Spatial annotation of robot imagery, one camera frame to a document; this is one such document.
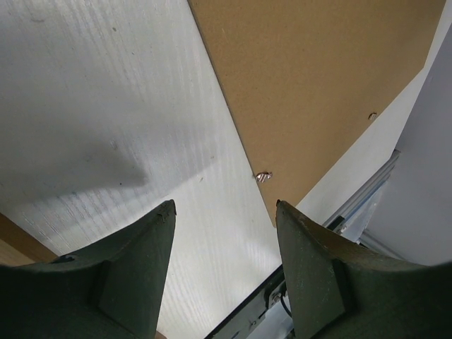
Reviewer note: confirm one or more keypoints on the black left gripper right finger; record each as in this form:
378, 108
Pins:
339, 289

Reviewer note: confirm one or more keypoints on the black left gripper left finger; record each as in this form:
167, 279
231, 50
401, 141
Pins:
111, 288

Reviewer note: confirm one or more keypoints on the brown backing board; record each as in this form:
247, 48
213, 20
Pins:
301, 78

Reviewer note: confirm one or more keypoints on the wooden picture frame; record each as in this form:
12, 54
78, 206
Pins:
18, 248

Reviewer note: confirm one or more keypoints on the aluminium front rail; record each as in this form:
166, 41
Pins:
353, 217

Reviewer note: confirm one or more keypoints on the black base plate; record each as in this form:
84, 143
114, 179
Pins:
265, 313

